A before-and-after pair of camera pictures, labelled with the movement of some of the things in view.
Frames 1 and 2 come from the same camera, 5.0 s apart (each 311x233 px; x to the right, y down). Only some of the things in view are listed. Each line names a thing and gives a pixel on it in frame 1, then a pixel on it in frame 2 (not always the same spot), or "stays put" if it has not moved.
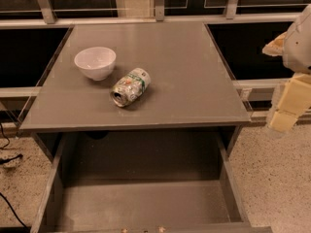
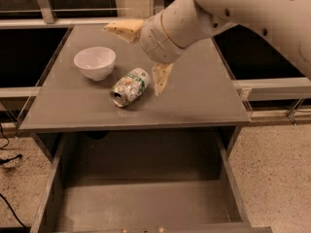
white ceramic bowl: x=96 y=62 stays put
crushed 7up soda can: x=130 y=86 stays put
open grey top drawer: x=144 y=182 stays put
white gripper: x=299 y=50 → x=156 y=40
